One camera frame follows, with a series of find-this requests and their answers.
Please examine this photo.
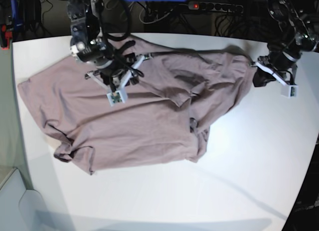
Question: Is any grey side panel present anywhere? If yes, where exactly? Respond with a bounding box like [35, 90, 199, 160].
[0, 169, 55, 231]

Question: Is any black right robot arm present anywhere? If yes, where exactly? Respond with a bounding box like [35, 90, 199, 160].
[67, 0, 144, 92]

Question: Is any white cable loop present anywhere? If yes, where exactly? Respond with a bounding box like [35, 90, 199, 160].
[120, 1, 147, 24]

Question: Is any red black clamp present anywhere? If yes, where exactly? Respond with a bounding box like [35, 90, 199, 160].
[0, 24, 13, 50]

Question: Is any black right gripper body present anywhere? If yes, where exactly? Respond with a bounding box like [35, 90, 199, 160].
[95, 53, 144, 87]

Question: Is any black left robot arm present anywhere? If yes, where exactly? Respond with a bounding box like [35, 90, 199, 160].
[252, 0, 319, 87]

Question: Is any mauve t-shirt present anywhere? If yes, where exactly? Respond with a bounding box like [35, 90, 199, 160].
[17, 38, 256, 174]

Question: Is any black power strip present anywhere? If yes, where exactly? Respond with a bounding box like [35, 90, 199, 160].
[188, 1, 244, 13]

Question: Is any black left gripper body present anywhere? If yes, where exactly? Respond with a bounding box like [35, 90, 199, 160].
[256, 50, 302, 77]

